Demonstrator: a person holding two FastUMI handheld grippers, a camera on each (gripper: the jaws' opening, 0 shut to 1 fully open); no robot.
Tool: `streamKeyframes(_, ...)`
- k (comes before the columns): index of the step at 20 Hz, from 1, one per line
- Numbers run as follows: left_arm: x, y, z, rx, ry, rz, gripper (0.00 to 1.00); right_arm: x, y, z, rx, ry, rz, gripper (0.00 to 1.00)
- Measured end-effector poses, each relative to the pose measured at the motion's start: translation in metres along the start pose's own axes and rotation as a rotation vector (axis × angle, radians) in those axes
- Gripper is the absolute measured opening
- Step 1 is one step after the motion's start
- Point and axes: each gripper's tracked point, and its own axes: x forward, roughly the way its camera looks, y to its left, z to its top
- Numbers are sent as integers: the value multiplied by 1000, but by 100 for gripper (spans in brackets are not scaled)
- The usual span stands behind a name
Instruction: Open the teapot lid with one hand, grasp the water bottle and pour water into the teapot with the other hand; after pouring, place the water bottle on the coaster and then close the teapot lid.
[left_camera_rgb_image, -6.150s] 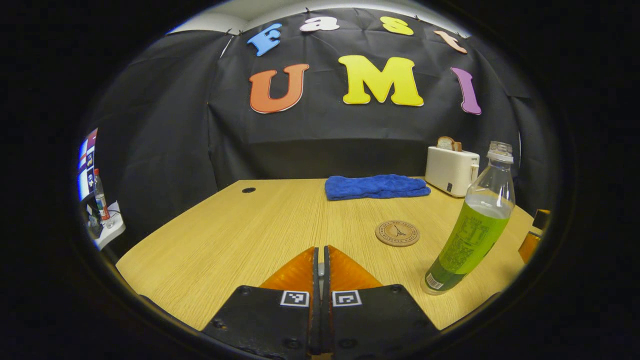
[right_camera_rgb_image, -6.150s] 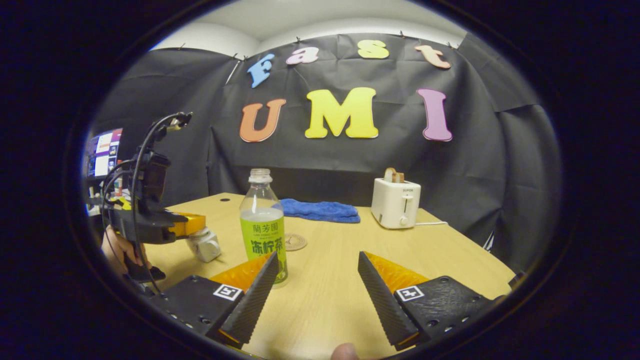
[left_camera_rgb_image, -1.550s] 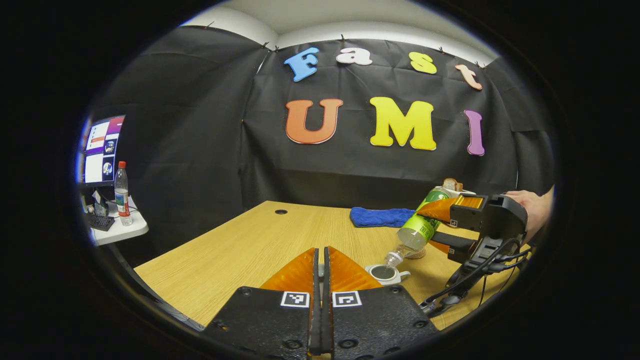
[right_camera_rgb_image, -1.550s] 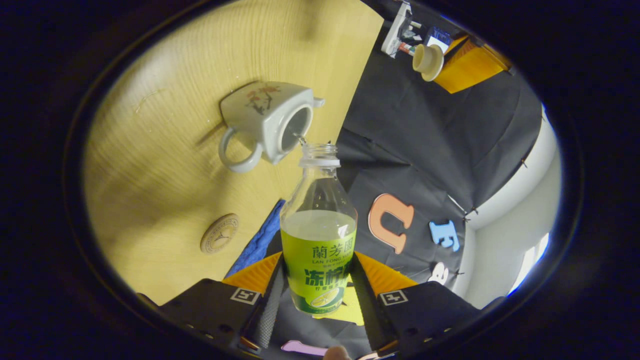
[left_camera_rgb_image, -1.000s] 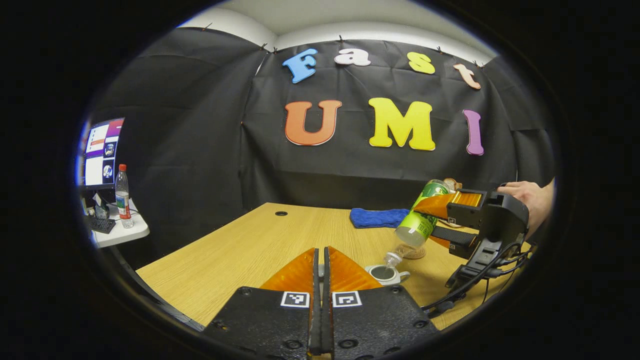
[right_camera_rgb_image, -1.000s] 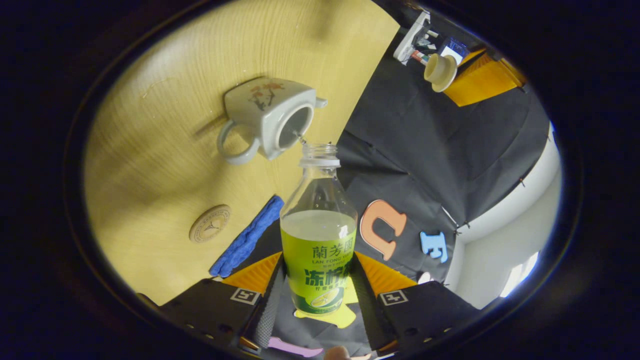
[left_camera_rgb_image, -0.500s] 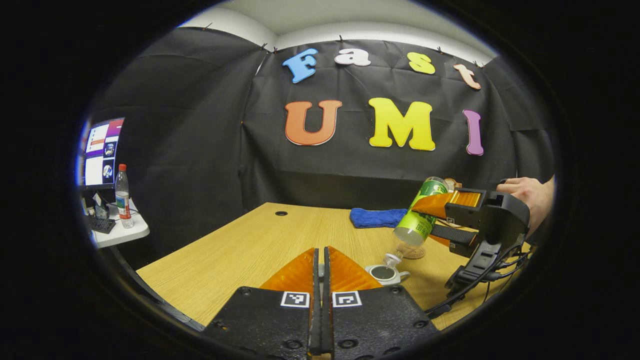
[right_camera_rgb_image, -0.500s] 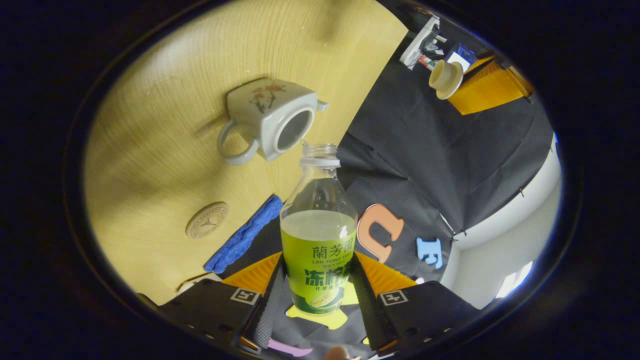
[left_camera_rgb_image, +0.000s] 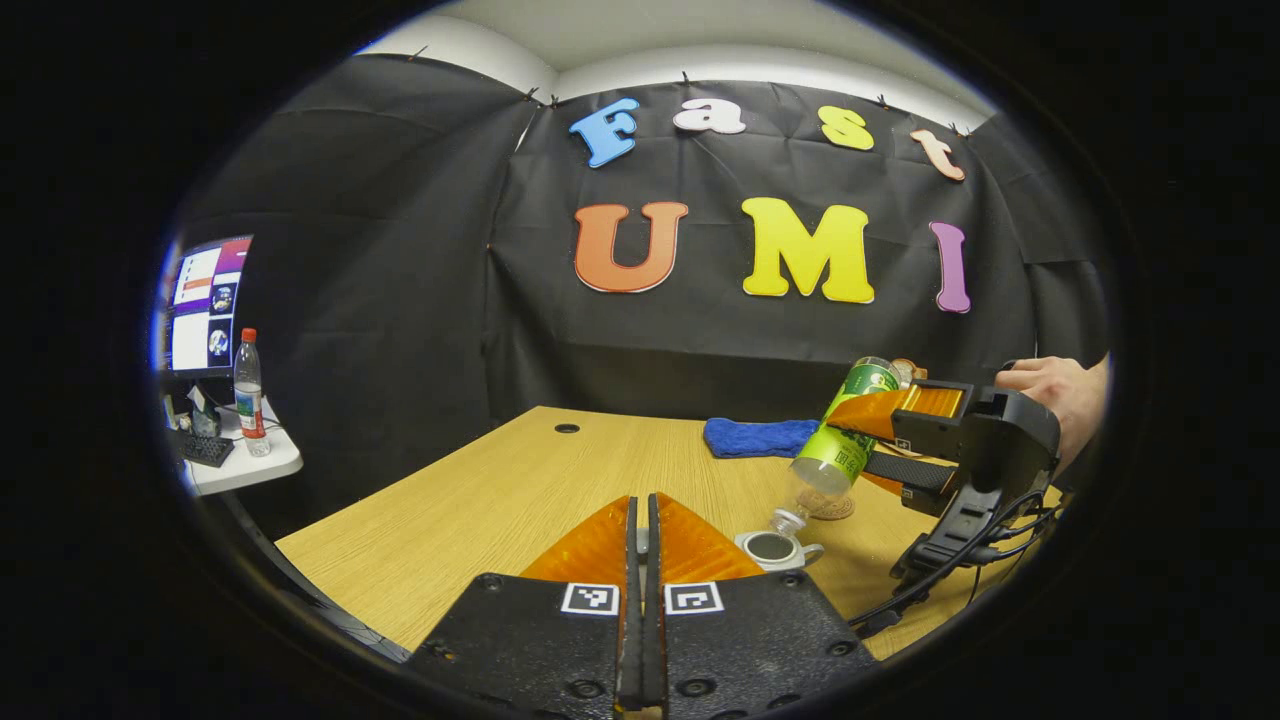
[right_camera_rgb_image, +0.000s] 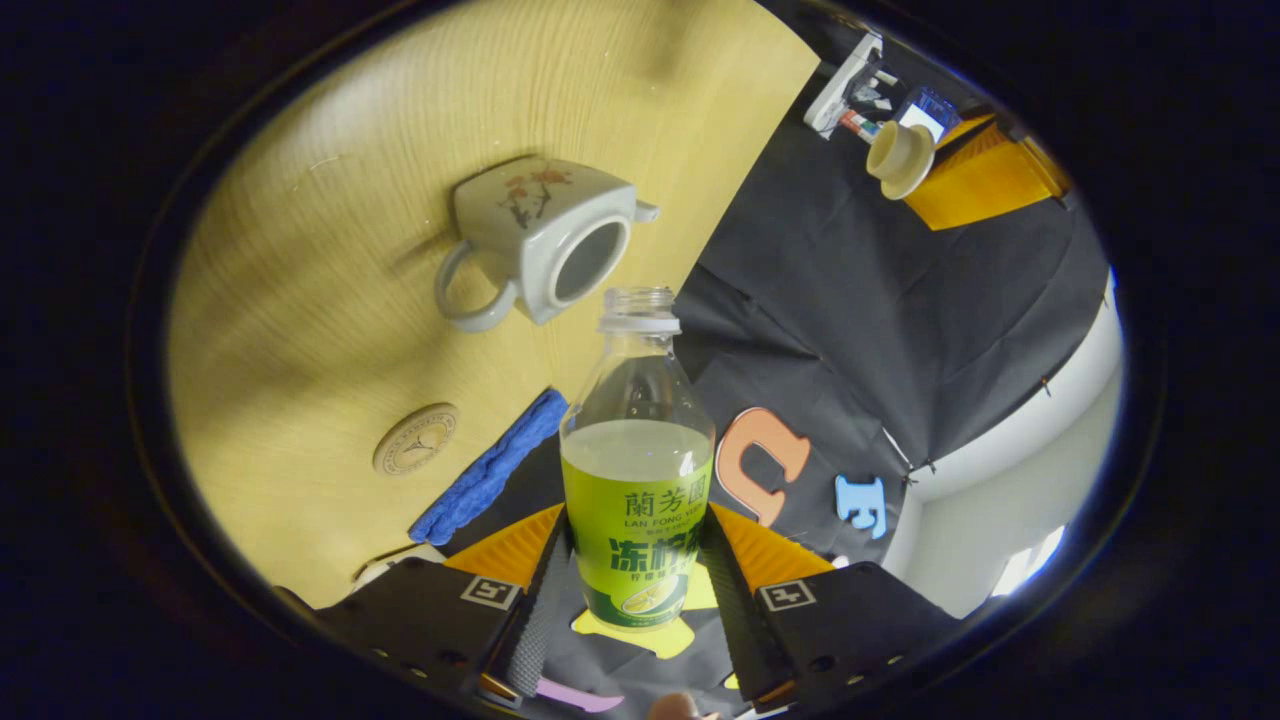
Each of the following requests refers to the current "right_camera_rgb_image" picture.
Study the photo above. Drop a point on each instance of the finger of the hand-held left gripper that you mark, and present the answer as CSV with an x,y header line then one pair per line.
x,y
980,185
975,130

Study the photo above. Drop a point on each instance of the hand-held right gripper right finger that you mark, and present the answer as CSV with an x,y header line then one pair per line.
x,y
740,620

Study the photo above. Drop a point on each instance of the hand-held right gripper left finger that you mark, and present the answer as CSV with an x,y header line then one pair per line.
x,y
540,620

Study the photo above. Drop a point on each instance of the green label water bottle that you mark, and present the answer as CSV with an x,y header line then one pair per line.
x,y
640,480

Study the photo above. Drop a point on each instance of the round wooden coaster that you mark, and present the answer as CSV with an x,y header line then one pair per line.
x,y
416,440

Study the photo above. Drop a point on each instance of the white floral teacup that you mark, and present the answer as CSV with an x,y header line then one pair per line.
x,y
510,220

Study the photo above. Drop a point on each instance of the computer monitor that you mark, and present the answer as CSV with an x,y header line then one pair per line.
x,y
930,112

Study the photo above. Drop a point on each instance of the white side table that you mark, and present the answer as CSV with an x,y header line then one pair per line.
x,y
835,90

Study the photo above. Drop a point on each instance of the blue towel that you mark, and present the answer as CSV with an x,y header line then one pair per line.
x,y
480,480

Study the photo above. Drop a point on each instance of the ceiling light panel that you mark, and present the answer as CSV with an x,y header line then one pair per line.
x,y
1025,565

